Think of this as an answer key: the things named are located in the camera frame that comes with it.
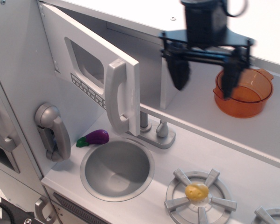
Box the grey stove burner grate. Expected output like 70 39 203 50
164 168 237 224

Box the grey round sink basin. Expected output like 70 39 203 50
80 138 155 202

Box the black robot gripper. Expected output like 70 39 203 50
160 0 254 98

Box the white toy kitchen shelf unit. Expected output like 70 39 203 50
40 0 280 168

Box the grey toy wall phone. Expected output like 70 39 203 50
35 103 71 162

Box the white toy microwave door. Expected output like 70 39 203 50
39 2 140 136

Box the orange transparent plastic pot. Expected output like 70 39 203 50
213 69 273 118

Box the yellow toy potato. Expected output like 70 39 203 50
185 183 209 201

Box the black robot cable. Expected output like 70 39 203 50
221 0 249 17

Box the grey oven door handle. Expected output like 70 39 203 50
35 199 55 224

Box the purple toy eggplant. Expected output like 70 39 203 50
76 129 110 148

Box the grey toy faucet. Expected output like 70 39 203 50
136 112 176 149

